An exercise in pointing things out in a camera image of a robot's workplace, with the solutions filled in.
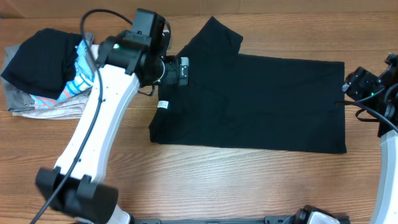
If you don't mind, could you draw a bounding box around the folded black garment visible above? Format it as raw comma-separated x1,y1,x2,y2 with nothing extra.
1,29,82,100

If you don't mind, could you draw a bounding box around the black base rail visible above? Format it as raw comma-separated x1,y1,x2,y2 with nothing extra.
134,215,294,224

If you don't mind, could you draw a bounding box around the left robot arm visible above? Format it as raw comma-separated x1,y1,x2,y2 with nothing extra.
35,9,189,223

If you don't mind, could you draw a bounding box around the folded beige garment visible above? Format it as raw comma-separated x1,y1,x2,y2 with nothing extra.
12,44,107,120

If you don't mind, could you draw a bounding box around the black t-shirt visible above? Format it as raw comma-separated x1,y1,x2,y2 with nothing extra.
149,18,346,154

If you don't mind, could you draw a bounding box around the folded blue striped garment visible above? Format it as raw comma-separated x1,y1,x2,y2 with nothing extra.
31,41,95,110

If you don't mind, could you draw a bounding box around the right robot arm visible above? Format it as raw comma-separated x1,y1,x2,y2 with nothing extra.
336,53,397,224

